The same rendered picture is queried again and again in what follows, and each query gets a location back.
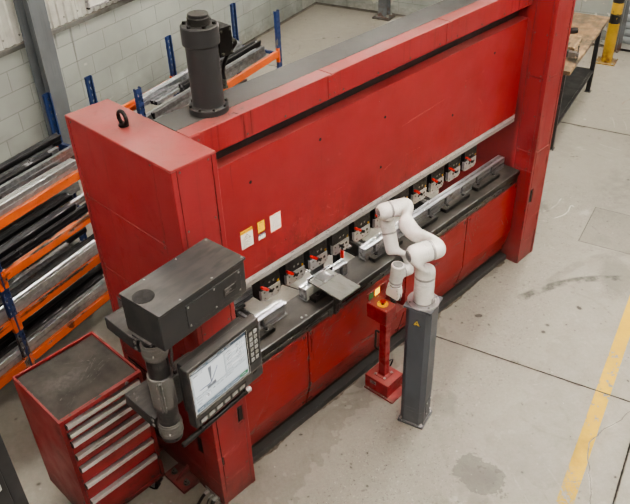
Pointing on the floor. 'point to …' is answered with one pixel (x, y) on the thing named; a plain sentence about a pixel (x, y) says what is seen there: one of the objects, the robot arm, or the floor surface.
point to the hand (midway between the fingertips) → (393, 301)
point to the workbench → (574, 79)
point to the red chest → (90, 423)
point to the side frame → (531, 119)
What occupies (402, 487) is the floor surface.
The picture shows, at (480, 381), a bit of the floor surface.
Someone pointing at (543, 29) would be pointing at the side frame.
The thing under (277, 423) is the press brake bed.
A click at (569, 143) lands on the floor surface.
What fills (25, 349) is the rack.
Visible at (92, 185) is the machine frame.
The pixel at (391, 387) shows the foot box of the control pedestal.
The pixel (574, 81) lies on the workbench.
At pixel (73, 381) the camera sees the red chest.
